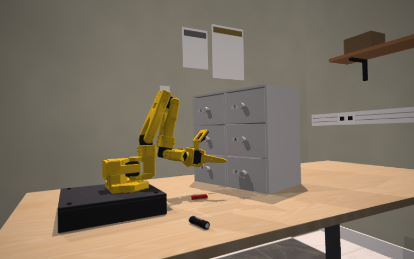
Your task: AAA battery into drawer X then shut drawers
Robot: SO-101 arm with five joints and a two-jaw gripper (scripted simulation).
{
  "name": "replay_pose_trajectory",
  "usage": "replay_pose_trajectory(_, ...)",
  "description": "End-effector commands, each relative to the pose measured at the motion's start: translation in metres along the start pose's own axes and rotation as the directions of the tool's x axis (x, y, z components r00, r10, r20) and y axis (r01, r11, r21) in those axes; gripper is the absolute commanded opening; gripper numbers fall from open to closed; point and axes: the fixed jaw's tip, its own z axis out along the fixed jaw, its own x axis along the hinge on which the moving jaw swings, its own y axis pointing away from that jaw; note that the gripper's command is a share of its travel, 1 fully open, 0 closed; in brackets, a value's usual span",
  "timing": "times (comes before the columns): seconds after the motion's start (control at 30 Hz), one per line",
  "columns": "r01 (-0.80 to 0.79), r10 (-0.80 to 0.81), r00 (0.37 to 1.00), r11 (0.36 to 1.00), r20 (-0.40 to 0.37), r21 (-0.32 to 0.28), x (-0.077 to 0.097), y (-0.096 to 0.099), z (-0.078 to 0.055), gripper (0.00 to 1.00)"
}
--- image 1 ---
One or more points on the black cylinder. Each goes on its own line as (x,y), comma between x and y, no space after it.
(199,222)

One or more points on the red battery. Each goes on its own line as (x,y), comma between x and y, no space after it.
(195,197)

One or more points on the grey chest of drawers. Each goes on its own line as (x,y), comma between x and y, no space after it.
(282,121)

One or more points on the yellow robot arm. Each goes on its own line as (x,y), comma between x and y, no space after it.
(163,113)

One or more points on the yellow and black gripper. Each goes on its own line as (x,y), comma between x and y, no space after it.
(197,159)

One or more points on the grey drawer front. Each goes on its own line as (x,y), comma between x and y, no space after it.
(248,139)
(209,109)
(247,172)
(212,172)
(245,105)
(215,139)

